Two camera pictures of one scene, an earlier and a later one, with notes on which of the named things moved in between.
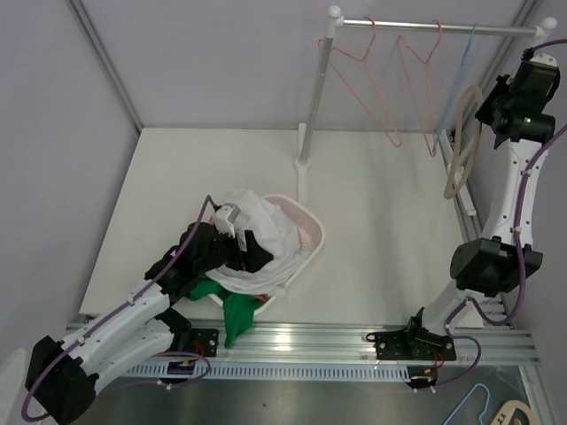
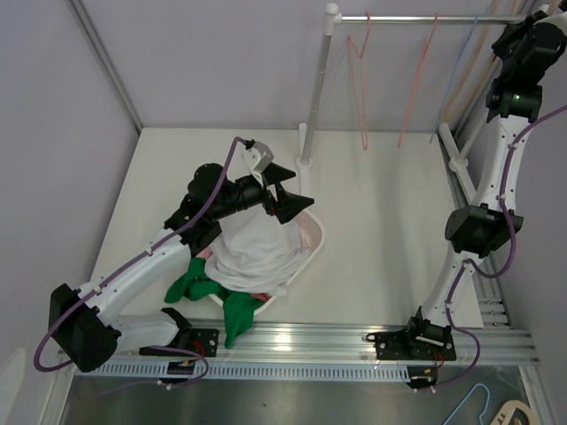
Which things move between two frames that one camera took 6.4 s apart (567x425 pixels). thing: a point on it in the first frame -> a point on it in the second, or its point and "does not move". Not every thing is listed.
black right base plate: x=413 y=344 does not move
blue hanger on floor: x=464 y=398 does not move
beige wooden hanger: x=450 y=189 -> x=480 y=59
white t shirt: x=275 y=231 does not move
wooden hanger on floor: x=506 y=412 does not move
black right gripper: x=484 y=113 -> x=514 y=31
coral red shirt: x=262 y=297 does not move
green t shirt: x=238 y=309 does not move
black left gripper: x=252 y=259 -> x=286 y=204
